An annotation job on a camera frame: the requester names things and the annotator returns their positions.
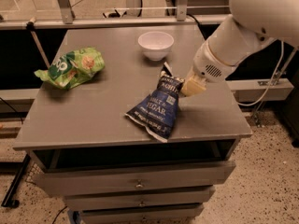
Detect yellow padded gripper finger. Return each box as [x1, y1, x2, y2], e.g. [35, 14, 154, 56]
[180, 72, 206, 97]

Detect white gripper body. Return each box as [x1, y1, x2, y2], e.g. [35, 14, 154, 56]
[192, 41, 237, 82]

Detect blue chip bag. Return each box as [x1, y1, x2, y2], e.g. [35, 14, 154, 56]
[125, 63, 184, 143]

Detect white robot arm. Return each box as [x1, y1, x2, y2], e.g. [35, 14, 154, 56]
[181, 0, 299, 97]

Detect white bowl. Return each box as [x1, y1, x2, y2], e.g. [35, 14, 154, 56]
[137, 31, 174, 61]

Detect green chip bag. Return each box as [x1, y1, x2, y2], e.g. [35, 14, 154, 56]
[35, 48, 105, 90]

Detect grey drawer cabinet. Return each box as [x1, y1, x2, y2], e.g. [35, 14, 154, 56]
[15, 27, 251, 224]

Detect black floor stand bar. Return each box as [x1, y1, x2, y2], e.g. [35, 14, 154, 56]
[0, 155, 31, 208]

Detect metal frame rail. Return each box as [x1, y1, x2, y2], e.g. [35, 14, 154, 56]
[0, 15, 228, 30]

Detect white cable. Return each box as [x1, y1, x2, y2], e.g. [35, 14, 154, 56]
[236, 39, 286, 107]

